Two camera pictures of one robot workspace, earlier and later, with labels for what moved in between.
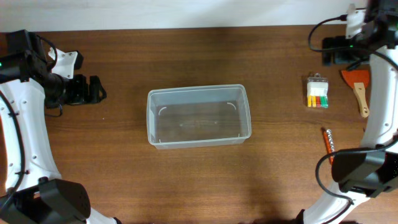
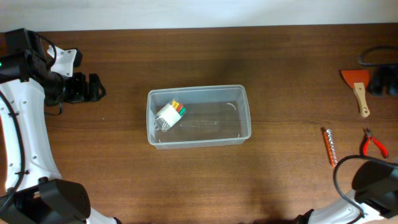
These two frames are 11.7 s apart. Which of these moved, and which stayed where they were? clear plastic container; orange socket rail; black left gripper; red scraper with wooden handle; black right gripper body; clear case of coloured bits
Moved: clear case of coloured bits; black right gripper body
Stayed: orange socket rail; clear plastic container; red scraper with wooden handle; black left gripper
